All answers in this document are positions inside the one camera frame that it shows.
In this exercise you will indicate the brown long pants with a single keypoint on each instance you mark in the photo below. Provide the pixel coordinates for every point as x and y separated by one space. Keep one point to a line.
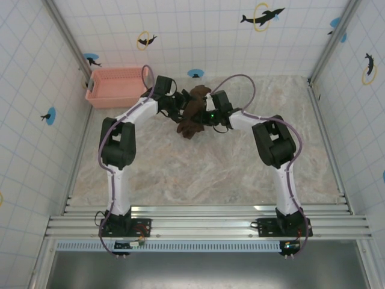
192 105

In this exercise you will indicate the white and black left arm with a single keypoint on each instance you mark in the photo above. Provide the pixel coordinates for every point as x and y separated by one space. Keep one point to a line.
118 192

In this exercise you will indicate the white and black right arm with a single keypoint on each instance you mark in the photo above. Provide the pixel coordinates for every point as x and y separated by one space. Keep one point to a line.
282 186

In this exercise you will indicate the blue circle fish sticker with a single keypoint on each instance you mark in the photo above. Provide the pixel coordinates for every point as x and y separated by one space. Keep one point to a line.
90 57
195 73
50 116
335 22

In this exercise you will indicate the pink plastic basket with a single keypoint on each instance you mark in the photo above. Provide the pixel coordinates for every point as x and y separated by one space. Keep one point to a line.
114 87

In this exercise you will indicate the grey steel sheet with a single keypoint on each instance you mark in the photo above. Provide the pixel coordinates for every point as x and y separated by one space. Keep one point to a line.
195 271

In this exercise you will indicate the aluminium front frame beam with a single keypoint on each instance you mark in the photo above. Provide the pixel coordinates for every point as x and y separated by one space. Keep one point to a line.
204 222

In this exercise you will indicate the aluminium left side rail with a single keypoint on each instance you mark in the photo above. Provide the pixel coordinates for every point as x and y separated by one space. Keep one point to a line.
78 150

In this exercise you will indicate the aluminium rail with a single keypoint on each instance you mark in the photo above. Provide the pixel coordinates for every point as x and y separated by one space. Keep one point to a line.
78 150
329 144

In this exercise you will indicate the aluminium left corner post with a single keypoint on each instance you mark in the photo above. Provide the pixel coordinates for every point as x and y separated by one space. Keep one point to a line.
69 39

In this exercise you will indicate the aluminium corner post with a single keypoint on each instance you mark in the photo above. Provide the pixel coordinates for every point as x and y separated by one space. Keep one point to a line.
334 39
69 39

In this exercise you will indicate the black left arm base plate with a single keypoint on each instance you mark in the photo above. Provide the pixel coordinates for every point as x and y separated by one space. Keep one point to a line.
141 225

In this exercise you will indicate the aluminium right side rail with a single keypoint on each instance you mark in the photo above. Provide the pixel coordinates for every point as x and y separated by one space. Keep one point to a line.
329 144

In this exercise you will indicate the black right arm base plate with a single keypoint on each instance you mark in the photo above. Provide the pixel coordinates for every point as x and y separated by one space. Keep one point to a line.
266 227

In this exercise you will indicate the aluminium right corner post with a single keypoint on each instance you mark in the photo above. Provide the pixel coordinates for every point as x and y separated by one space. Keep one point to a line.
334 39

